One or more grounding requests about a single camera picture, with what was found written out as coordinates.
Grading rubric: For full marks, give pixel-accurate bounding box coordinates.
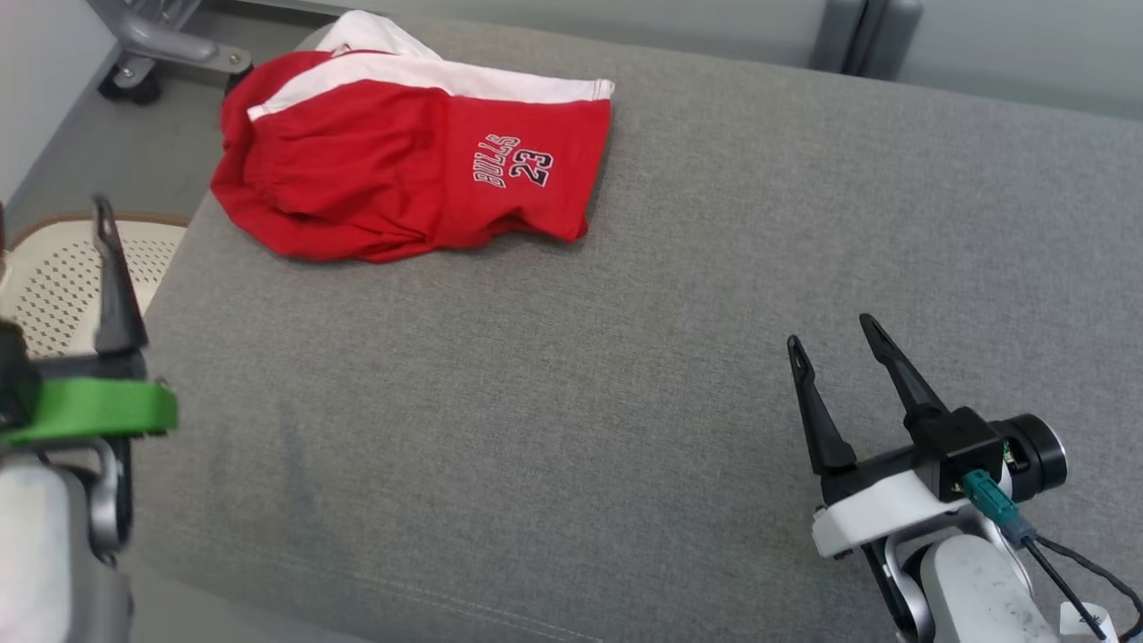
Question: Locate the white paper cable tag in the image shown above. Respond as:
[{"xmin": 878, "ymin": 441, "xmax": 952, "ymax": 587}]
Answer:
[{"xmin": 1058, "ymin": 602, "xmax": 1114, "ymax": 643}]

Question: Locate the grey wall partition post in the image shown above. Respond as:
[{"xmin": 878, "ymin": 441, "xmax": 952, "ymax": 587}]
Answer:
[{"xmin": 808, "ymin": 0, "xmax": 926, "ymax": 82}]

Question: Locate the grey fabric sofa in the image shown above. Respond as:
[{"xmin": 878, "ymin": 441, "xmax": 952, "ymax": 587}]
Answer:
[{"xmin": 125, "ymin": 16, "xmax": 1143, "ymax": 643}]

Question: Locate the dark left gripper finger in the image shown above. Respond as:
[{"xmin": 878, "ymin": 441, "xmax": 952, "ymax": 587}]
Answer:
[{"xmin": 93, "ymin": 196, "xmax": 149, "ymax": 356}]

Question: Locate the cream perforated laundry basket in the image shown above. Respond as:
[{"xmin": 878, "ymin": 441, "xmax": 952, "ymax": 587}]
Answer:
[{"xmin": 0, "ymin": 212, "xmax": 190, "ymax": 360}]

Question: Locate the grey metal wheeled base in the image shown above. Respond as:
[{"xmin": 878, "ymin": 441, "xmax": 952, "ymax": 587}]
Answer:
[{"xmin": 86, "ymin": 0, "xmax": 255, "ymax": 106}]

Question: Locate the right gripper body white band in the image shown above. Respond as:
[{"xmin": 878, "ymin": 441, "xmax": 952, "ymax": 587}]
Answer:
[{"xmin": 811, "ymin": 413, "xmax": 1069, "ymax": 560}]

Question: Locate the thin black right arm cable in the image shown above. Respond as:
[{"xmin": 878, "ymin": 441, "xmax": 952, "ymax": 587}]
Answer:
[{"xmin": 1034, "ymin": 534, "xmax": 1143, "ymax": 630}]

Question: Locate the red basketball shorts white waistband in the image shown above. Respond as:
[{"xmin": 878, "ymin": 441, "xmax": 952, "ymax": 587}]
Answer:
[{"xmin": 210, "ymin": 9, "xmax": 617, "ymax": 264}]

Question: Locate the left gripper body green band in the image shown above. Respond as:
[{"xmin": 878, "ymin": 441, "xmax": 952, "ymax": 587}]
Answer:
[{"xmin": 0, "ymin": 350, "xmax": 178, "ymax": 447}]

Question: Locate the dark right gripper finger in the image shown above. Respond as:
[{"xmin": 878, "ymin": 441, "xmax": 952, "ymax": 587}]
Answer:
[
  {"xmin": 787, "ymin": 334, "xmax": 857, "ymax": 477},
  {"xmin": 858, "ymin": 312, "xmax": 950, "ymax": 430}
]

